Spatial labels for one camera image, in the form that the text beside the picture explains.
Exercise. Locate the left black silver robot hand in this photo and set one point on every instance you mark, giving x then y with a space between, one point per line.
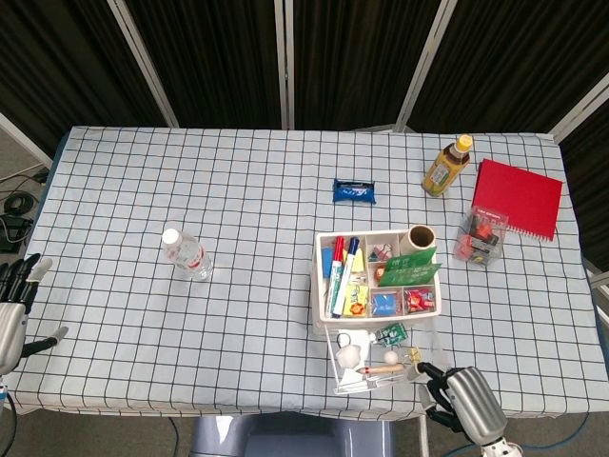
12 319

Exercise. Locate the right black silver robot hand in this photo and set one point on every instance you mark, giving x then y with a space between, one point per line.
471 400

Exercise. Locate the clear plastic tray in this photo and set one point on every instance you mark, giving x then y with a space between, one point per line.
418 381

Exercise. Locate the white plush ball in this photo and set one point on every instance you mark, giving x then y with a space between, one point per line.
348 356

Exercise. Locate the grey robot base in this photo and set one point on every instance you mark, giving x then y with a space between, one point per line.
285 438

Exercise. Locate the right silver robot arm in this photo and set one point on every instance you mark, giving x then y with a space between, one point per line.
499 450

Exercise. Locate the green snack packet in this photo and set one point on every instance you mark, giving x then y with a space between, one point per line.
391 333

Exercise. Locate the clear box of binder clips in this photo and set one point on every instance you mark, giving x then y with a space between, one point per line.
480 238

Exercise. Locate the white plastic drawer organizer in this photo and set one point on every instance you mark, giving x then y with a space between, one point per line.
318 285

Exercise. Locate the yellow binder clip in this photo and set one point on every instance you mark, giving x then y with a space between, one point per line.
414 356

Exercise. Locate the wooden stick with red band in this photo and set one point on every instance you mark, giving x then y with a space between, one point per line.
385 369

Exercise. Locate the small white ball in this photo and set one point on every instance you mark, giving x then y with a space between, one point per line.
390 357

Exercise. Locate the red snack packet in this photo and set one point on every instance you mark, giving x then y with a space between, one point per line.
418 301

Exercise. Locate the white paper card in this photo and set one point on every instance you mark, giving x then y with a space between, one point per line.
349 376

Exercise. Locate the blue item in clear wrap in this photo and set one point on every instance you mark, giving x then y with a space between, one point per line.
384 304

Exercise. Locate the green tea packet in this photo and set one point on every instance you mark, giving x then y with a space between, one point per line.
409 271

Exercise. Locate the yellow lion snack packet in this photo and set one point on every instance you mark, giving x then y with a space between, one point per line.
356 300

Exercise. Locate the orange wrapped candy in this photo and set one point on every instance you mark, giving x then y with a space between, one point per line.
380 272

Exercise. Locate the cardboard tape roll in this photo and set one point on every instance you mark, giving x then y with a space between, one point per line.
406 247

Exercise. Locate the red white wrapped candy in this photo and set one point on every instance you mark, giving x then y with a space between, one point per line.
381 252

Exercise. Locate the blue cap whiteboard marker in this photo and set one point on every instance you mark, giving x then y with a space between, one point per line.
346 276

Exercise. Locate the yellow sticky note pad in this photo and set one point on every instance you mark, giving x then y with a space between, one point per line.
360 261

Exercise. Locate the clear plastic water bottle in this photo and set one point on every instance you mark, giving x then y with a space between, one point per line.
188 254

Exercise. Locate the red cap whiteboard marker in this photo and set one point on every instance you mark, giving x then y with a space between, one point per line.
337 266

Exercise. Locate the blue eraser block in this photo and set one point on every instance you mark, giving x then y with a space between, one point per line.
327 263

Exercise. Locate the red spiral notebook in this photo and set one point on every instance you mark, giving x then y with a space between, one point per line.
521 197

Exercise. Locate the tea bottle with yellow cap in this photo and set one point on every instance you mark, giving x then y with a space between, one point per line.
442 171

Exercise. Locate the white black checkered tablecloth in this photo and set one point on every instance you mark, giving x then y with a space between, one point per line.
190 166

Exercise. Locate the blue tissue pack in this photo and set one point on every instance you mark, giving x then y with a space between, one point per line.
354 191

